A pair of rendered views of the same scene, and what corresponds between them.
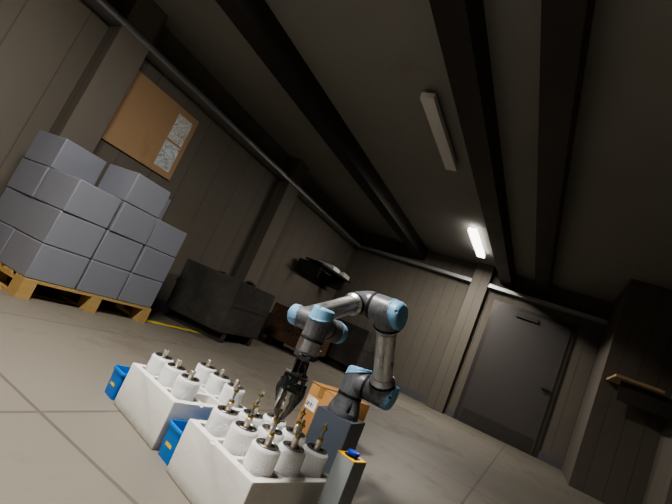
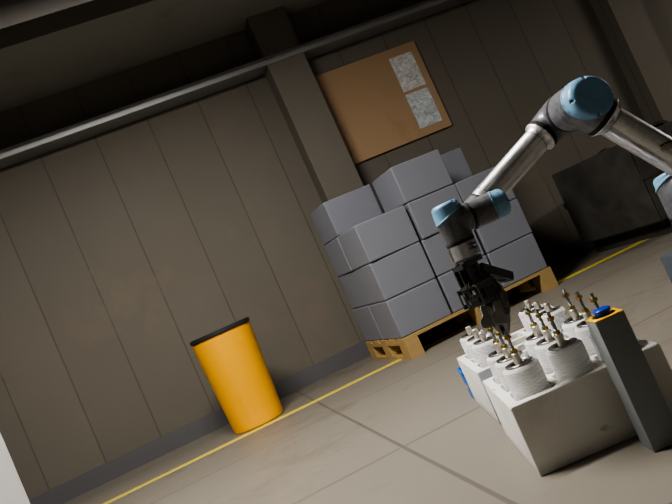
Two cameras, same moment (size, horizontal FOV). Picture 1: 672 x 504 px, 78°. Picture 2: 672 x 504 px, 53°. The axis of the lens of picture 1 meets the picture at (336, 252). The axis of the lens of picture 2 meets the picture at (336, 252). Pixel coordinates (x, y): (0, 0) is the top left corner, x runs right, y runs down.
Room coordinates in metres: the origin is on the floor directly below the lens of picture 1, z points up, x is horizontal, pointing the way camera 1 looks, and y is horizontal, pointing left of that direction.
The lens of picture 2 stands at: (-0.05, -1.09, 0.63)
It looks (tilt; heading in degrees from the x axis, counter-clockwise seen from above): 2 degrees up; 47
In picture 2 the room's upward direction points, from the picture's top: 24 degrees counter-clockwise
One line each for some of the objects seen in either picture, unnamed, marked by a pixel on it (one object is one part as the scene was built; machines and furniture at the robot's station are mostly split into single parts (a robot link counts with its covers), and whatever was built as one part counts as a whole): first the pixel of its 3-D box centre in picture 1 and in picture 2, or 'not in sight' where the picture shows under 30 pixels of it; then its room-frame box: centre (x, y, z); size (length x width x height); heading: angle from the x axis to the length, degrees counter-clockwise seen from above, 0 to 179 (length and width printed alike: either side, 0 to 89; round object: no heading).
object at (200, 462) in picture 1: (252, 476); (574, 394); (1.52, -0.04, 0.09); 0.39 x 0.39 x 0.18; 45
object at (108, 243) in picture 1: (95, 233); (427, 248); (3.59, 1.93, 0.57); 1.15 x 0.77 x 1.14; 154
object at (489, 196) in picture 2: (328, 328); (484, 210); (1.44, -0.08, 0.64); 0.11 x 0.11 x 0.08; 57
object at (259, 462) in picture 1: (254, 474); (534, 396); (1.36, -0.04, 0.16); 0.10 x 0.10 x 0.18
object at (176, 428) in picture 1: (203, 444); not in sight; (1.69, 0.17, 0.06); 0.30 x 0.11 x 0.12; 136
